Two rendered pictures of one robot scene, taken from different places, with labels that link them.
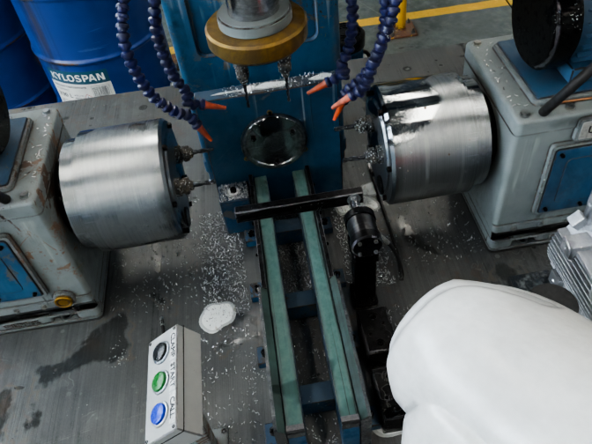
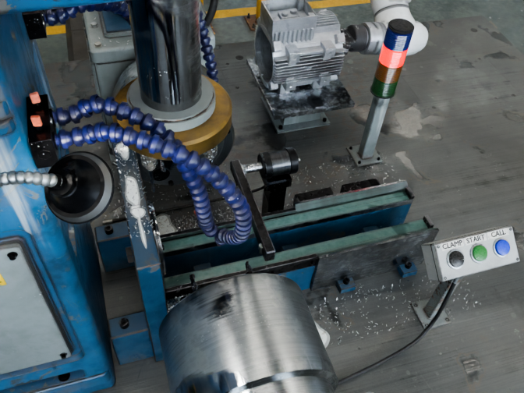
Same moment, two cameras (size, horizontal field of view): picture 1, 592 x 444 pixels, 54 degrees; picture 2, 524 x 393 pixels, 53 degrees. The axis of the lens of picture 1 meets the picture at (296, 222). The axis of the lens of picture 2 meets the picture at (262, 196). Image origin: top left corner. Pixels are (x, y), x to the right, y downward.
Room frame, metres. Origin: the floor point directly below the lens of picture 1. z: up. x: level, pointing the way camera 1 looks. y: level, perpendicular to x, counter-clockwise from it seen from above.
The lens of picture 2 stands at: (1.02, 0.66, 1.85)
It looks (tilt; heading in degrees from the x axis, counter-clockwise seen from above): 49 degrees down; 250
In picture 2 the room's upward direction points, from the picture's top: 5 degrees clockwise
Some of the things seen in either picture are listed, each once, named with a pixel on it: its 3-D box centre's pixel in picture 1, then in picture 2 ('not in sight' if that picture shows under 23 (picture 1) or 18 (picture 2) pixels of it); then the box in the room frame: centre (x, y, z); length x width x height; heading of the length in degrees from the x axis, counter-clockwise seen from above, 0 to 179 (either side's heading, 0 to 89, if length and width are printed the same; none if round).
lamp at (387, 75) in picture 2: not in sight; (388, 69); (0.38, -0.30, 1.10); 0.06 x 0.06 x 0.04
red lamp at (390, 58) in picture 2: not in sight; (393, 53); (0.38, -0.30, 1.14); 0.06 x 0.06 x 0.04
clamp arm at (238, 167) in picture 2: (299, 205); (252, 207); (0.80, -0.01, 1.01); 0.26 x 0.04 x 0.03; 92
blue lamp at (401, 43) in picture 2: not in sight; (398, 36); (0.38, -0.30, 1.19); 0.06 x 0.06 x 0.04
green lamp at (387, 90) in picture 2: not in sight; (384, 83); (0.38, -0.30, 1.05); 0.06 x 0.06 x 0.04
